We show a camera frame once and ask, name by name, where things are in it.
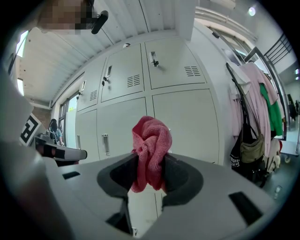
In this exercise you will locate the black head-worn camera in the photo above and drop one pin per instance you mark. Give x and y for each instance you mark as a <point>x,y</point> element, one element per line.
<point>99,21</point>

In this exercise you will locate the pink cloth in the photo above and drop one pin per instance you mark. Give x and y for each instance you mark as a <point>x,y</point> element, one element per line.
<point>152,145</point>

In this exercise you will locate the white bag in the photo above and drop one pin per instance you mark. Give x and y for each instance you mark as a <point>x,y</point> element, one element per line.
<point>274,154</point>

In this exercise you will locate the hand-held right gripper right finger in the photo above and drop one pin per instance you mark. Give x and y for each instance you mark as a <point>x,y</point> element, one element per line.
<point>206,211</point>

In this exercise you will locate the black stair railing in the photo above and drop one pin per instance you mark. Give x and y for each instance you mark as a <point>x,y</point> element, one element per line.
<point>280,50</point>

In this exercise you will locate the white hanging shirt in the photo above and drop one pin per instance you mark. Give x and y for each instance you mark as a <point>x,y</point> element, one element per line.
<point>236,82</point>

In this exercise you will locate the person's head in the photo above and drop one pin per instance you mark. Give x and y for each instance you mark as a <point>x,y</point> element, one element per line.
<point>63,16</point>

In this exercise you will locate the dark framed window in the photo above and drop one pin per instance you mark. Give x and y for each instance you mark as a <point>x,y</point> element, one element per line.
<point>66,117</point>

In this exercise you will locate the pink hanging garment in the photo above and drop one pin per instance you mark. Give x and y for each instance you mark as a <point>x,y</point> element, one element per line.
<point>257,110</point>

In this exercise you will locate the person's grey shirt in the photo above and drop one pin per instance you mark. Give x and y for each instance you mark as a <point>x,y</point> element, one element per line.
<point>14,112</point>

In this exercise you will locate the metal clothes rack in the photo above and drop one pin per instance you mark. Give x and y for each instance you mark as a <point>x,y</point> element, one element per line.
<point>274,77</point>

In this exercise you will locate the black tote bag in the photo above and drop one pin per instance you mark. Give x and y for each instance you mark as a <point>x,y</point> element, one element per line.
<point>236,159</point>

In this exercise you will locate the bank of grey locker doors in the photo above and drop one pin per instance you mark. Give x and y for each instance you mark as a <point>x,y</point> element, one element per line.
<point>182,117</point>

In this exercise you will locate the green hanging shirt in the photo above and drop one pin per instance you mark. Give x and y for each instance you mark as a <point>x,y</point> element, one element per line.
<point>275,114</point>

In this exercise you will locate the round ceiling light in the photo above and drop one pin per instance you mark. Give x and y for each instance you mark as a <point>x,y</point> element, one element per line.
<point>252,11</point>

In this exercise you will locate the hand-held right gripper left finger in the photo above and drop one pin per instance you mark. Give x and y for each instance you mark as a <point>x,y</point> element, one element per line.
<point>93,201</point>

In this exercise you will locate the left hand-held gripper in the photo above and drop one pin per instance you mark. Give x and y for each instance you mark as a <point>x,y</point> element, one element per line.
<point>29,131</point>

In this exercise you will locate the olive shoulder bag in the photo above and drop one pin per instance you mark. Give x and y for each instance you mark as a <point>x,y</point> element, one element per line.
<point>252,150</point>

